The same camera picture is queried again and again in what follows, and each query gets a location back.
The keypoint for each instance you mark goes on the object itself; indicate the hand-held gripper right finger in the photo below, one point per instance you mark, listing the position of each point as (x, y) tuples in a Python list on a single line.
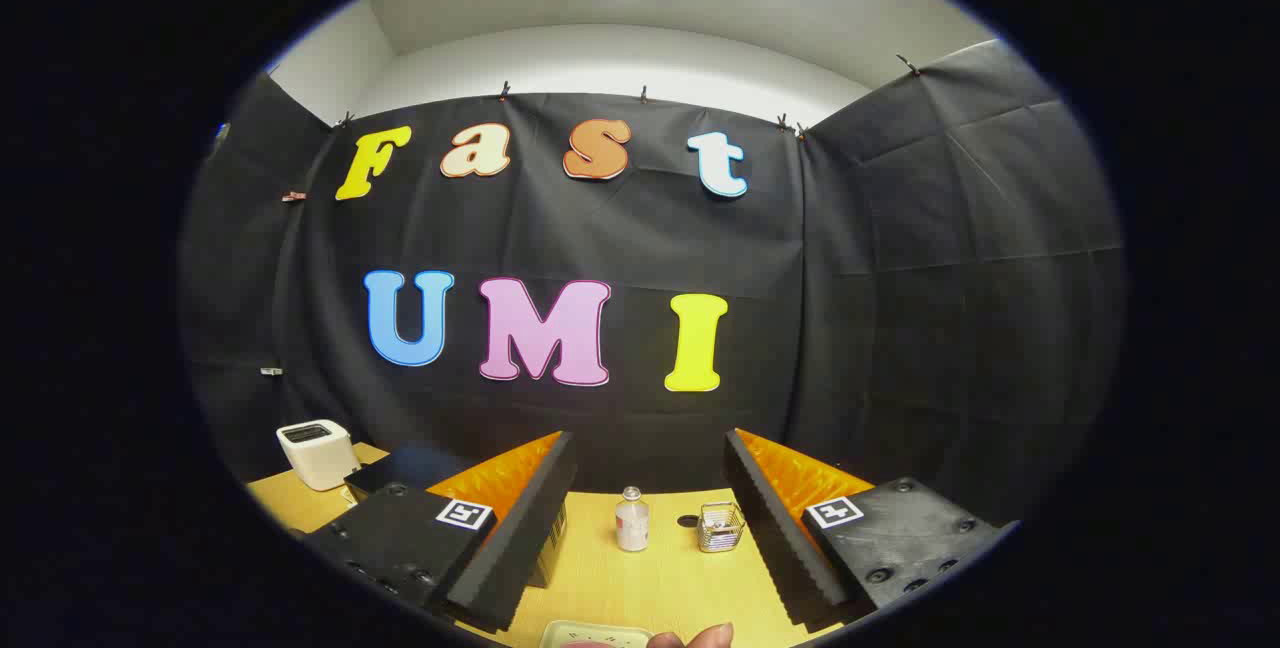
[(770, 518)]

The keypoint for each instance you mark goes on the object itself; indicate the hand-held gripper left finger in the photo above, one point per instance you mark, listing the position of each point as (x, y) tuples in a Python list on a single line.
[(535, 518)]

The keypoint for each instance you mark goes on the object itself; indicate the cream square food plate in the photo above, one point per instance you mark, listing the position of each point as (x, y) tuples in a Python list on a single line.
[(560, 633)]

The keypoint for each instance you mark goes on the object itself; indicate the black toaster oven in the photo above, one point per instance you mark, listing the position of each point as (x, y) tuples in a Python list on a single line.
[(400, 468)]

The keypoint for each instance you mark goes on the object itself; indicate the white toaster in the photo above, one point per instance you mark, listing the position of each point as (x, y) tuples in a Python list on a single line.
[(318, 453)]

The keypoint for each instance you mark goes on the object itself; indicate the clear bottle with pink label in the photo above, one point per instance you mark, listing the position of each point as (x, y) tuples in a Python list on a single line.
[(631, 526)]

